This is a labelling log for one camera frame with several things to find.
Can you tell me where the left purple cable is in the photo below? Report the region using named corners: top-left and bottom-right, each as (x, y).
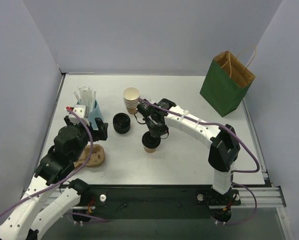
top-left (0, 107), bottom-right (108, 226)

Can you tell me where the brown paper coffee cup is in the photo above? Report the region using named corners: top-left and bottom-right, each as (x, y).
top-left (143, 145), bottom-right (157, 153)

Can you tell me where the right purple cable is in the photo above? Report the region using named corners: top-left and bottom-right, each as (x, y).
top-left (138, 98), bottom-right (262, 226)

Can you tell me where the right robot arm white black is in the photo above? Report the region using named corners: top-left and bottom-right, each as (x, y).
top-left (136, 98), bottom-right (241, 204)

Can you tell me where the purple cable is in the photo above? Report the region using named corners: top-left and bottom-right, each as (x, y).
top-left (138, 98), bottom-right (262, 226)
top-left (0, 107), bottom-right (108, 226)

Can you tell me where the blue straw holder cup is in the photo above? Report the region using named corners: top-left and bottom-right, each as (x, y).
top-left (75, 100), bottom-right (104, 130)

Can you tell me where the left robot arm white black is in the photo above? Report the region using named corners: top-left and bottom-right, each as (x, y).
top-left (0, 116), bottom-right (109, 240)

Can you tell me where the black cup lid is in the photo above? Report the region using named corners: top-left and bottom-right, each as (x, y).
top-left (141, 131), bottom-right (161, 149)

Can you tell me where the stack of paper cups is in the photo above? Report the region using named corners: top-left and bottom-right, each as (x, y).
top-left (123, 87), bottom-right (140, 115)

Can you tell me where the green paper bag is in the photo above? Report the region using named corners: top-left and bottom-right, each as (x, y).
top-left (199, 50), bottom-right (256, 117)

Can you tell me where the brown cardboard cup carrier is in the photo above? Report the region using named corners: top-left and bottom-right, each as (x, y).
top-left (74, 144), bottom-right (105, 169)

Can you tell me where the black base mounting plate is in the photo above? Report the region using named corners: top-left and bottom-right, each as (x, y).
top-left (69, 184), bottom-right (241, 223)

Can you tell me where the white wrapped straws bundle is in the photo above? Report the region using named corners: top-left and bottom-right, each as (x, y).
top-left (73, 85), bottom-right (97, 112)

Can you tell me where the stack of black lids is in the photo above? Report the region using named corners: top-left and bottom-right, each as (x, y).
top-left (112, 112), bottom-right (131, 134)

